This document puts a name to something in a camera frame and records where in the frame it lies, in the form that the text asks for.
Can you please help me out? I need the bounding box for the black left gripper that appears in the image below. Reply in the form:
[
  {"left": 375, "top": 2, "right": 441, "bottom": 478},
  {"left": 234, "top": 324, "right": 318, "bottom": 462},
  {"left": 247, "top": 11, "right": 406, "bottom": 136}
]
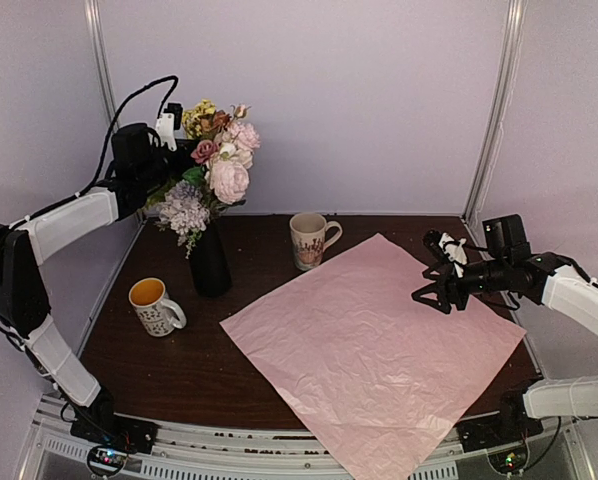
[{"left": 137, "top": 138, "right": 202, "bottom": 189}]

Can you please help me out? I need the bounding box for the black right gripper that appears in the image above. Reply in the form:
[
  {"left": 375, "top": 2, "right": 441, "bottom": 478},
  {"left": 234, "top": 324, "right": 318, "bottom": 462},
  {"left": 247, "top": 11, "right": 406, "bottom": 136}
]
[{"left": 412, "top": 257, "right": 510, "bottom": 314}]

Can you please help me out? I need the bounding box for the mauve and white flower stem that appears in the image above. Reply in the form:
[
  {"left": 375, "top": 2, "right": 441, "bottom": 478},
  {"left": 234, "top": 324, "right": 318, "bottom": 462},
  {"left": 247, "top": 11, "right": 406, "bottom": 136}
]
[{"left": 191, "top": 140, "right": 237, "bottom": 169}]

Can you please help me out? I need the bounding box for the blue white hydrangea bunch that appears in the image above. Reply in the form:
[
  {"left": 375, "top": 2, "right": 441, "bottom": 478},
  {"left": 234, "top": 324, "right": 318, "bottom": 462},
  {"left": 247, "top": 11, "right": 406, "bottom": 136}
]
[{"left": 156, "top": 197, "right": 210, "bottom": 259}]

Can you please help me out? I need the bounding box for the yellow small flower bunch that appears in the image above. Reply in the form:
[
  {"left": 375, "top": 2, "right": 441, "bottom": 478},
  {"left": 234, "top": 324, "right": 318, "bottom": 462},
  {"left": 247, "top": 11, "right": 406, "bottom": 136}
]
[{"left": 181, "top": 99, "right": 216, "bottom": 140}]

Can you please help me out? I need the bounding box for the large pale pink peony stem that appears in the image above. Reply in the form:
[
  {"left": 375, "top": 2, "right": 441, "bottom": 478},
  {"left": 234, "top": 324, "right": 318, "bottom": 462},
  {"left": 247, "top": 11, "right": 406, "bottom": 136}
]
[{"left": 209, "top": 160, "right": 250, "bottom": 205}]

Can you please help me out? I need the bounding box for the orange brown flower stem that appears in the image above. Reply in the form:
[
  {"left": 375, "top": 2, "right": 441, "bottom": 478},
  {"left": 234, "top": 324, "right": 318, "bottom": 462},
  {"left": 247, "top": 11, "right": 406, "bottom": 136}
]
[{"left": 200, "top": 110, "right": 232, "bottom": 138}]

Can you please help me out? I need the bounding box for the pink rose stem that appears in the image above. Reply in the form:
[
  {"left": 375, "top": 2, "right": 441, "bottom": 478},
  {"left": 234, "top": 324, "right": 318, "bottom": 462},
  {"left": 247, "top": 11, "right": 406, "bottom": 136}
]
[{"left": 220, "top": 104, "right": 261, "bottom": 169}]

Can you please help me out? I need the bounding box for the pink tissue wrapping sheet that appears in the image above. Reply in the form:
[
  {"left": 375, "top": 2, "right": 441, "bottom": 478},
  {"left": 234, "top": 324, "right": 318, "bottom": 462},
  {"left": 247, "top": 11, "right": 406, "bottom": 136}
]
[{"left": 222, "top": 235, "right": 525, "bottom": 479}]

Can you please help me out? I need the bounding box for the white green hydrangea bunch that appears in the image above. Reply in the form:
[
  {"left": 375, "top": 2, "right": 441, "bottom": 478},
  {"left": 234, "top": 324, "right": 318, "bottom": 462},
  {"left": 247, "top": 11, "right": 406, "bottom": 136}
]
[{"left": 144, "top": 166, "right": 206, "bottom": 210}]

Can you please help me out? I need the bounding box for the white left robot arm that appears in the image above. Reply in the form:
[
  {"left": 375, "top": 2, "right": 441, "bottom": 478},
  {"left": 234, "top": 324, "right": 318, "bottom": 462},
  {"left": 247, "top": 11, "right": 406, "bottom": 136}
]
[{"left": 0, "top": 121, "right": 196, "bottom": 407}]

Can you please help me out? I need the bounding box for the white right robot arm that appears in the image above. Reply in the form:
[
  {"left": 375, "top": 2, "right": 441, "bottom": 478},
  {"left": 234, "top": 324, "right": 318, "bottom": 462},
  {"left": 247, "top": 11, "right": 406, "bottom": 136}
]
[{"left": 411, "top": 214, "right": 598, "bottom": 442}]

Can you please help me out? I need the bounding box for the black tall vase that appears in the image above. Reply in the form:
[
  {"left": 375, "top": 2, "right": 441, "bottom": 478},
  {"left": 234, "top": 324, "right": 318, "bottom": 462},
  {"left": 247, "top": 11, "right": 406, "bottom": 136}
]
[{"left": 188, "top": 222, "right": 232, "bottom": 298}]

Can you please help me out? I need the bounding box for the cream printed mug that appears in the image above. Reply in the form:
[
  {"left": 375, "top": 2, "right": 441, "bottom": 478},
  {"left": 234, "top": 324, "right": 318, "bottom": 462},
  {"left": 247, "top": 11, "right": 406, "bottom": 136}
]
[{"left": 289, "top": 213, "right": 343, "bottom": 271}]

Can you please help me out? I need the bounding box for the floral mug yellow inside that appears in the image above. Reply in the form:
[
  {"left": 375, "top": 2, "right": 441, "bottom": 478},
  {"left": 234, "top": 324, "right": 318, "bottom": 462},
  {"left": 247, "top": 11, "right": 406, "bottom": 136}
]
[{"left": 128, "top": 277, "right": 187, "bottom": 338}]

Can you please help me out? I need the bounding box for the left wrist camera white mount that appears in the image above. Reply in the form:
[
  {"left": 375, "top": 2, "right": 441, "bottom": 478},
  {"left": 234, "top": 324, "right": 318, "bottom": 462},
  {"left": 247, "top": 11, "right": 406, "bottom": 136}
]
[{"left": 155, "top": 102, "right": 183, "bottom": 152}]

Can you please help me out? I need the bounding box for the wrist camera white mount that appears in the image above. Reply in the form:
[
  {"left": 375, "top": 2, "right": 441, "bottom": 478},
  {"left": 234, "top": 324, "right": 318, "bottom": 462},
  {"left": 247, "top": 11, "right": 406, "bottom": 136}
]
[
  {"left": 423, "top": 230, "right": 468, "bottom": 278},
  {"left": 155, "top": 102, "right": 183, "bottom": 152}
]

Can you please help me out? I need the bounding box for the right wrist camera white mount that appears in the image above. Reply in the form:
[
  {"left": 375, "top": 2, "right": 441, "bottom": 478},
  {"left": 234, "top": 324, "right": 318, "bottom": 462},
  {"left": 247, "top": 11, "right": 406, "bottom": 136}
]
[{"left": 423, "top": 230, "right": 468, "bottom": 278}]

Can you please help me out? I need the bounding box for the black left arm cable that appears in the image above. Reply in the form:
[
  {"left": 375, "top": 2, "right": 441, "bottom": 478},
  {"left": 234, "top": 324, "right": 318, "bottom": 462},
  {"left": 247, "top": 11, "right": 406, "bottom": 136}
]
[{"left": 73, "top": 74, "right": 180, "bottom": 201}]

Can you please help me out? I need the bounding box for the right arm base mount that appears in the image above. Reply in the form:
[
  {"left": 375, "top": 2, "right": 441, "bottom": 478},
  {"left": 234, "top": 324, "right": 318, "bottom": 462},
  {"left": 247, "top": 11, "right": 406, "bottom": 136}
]
[{"left": 456, "top": 380, "right": 544, "bottom": 476}]

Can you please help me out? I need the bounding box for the left aluminium frame post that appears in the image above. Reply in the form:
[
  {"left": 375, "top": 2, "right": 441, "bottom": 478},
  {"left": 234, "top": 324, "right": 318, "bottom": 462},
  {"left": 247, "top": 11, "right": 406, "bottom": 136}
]
[{"left": 83, "top": 0, "right": 148, "bottom": 226}]

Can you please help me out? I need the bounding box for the aluminium frame post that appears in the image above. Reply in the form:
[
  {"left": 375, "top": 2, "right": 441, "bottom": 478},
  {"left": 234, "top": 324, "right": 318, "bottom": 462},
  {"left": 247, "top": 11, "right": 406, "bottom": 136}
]
[
  {"left": 463, "top": 0, "right": 527, "bottom": 228},
  {"left": 83, "top": 0, "right": 148, "bottom": 226}
]

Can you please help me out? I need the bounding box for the right aluminium frame post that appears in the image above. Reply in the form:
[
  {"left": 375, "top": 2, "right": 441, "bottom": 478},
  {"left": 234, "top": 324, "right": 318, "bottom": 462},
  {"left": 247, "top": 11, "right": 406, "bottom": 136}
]
[{"left": 463, "top": 0, "right": 527, "bottom": 228}]

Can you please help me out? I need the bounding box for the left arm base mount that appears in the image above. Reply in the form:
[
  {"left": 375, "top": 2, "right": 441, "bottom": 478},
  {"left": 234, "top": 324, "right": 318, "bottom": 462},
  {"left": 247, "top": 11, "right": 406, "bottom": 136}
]
[{"left": 66, "top": 388, "right": 159, "bottom": 479}]

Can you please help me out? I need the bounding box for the white vented front rail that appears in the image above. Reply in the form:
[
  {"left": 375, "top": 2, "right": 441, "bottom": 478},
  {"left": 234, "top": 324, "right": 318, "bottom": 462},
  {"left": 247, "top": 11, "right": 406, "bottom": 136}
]
[{"left": 15, "top": 395, "right": 595, "bottom": 479}]

